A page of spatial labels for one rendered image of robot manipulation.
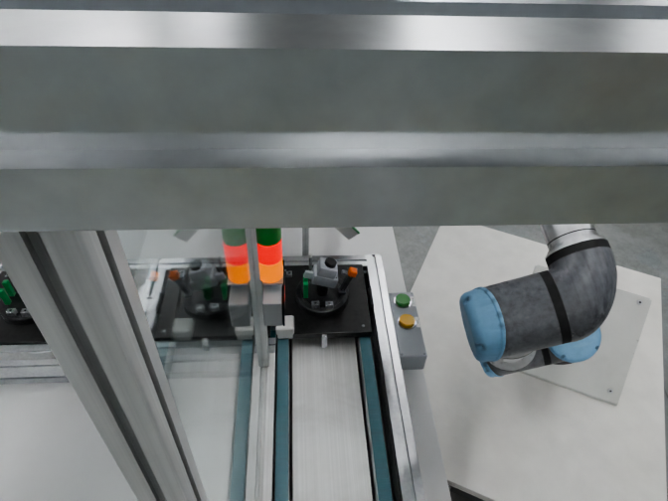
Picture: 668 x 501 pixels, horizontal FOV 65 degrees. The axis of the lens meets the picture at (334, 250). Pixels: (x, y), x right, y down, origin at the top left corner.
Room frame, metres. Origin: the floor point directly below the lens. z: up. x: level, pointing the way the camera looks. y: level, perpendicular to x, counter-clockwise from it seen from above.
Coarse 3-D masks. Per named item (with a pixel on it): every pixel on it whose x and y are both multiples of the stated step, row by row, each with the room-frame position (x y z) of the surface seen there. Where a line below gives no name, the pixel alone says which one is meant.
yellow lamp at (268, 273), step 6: (264, 264) 0.69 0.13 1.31; (276, 264) 0.69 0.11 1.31; (282, 264) 0.71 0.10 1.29; (264, 270) 0.69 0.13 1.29; (270, 270) 0.69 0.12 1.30; (276, 270) 0.69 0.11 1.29; (282, 270) 0.71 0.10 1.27; (264, 276) 0.69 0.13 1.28; (270, 276) 0.69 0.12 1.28; (276, 276) 0.69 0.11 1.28; (270, 282) 0.69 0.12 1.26
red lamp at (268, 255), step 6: (258, 246) 0.69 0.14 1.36; (264, 246) 0.69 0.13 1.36; (270, 246) 0.69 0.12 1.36; (276, 246) 0.69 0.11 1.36; (258, 252) 0.69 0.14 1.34; (264, 252) 0.69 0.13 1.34; (270, 252) 0.69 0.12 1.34; (276, 252) 0.69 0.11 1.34; (258, 258) 0.69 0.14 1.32; (264, 258) 0.69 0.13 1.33; (270, 258) 0.69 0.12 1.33; (276, 258) 0.69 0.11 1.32; (270, 264) 0.69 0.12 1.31
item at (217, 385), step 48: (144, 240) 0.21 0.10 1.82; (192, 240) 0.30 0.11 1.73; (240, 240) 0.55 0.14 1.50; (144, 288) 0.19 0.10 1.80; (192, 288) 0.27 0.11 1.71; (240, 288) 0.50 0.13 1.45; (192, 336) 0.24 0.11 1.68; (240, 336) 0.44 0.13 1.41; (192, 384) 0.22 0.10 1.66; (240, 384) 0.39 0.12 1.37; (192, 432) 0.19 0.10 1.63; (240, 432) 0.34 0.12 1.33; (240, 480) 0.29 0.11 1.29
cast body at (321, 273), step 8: (320, 256) 0.93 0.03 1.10; (320, 264) 0.90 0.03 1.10; (328, 264) 0.90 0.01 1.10; (336, 264) 0.92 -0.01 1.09; (304, 272) 0.91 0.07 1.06; (312, 272) 0.91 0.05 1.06; (320, 272) 0.89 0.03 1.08; (328, 272) 0.89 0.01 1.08; (336, 272) 0.89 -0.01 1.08; (312, 280) 0.89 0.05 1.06; (320, 280) 0.89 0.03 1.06; (328, 280) 0.89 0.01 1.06; (336, 280) 0.89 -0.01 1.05
